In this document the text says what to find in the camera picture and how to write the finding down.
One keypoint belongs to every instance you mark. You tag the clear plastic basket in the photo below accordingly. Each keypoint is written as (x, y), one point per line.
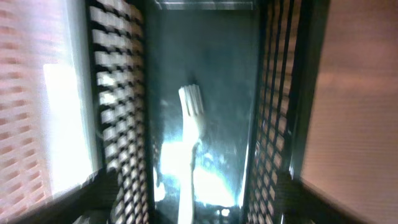
(47, 133)

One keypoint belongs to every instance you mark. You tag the white plastic fork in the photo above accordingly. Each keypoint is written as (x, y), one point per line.
(194, 126)

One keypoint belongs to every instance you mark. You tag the black plastic basket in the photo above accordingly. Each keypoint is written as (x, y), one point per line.
(256, 63)

